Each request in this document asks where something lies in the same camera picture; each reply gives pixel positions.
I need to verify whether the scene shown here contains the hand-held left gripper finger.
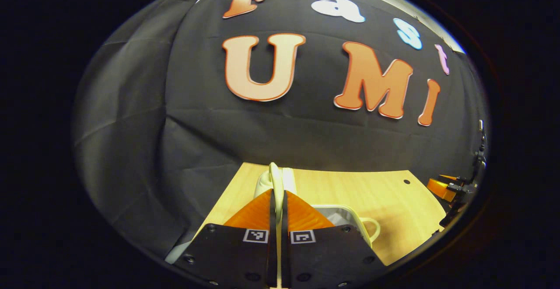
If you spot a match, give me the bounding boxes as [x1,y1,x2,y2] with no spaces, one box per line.
[280,190,389,289]
[185,188,278,289]

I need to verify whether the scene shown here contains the pale yellow suitcase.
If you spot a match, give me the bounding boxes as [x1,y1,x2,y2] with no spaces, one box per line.
[165,162,381,264]

